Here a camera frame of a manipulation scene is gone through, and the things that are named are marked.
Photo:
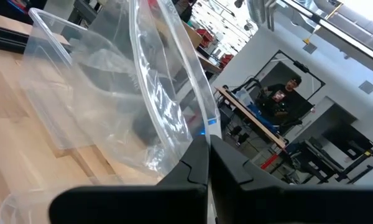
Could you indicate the wooden workbench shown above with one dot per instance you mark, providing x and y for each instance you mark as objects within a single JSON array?
[
  {"x": 251, "y": 117},
  {"x": 209, "y": 63}
]

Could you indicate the square wall vent grille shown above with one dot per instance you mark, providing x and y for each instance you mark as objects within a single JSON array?
[
  {"x": 367, "y": 87},
  {"x": 310, "y": 48}
]

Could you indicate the light blue box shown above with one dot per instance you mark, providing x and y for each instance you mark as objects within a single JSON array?
[{"x": 244, "y": 97}]

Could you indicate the person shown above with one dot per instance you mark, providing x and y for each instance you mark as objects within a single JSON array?
[{"x": 286, "y": 96}]

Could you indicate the long ceiling light bar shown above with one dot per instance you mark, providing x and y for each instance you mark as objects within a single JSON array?
[{"x": 345, "y": 37}]

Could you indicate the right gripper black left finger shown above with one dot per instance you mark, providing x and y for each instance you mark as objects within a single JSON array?
[{"x": 196, "y": 168}]

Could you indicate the black robot station frame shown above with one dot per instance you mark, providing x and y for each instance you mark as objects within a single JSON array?
[{"x": 301, "y": 66}]

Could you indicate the black metal stand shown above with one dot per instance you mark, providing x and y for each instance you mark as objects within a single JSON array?
[{"x": 317, "y": 158}]

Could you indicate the black cabinet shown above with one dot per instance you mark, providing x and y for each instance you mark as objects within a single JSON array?
[{"x": 345, "y": 140}]

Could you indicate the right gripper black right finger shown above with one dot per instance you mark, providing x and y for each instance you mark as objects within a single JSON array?
[{"x": 233, "y": 183}]

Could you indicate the clear plastic zip bag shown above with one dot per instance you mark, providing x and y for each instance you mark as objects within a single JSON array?
[{"x": 161, "y": 93}]

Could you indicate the clear plastic storage box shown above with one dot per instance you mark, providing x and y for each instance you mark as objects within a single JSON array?
[{"x": 49, "y": 93}]

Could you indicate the red plastic bin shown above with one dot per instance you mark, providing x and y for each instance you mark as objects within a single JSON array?
[
  {"x": 226, "y": 59},
  {"x": 205, "y": 35}
]

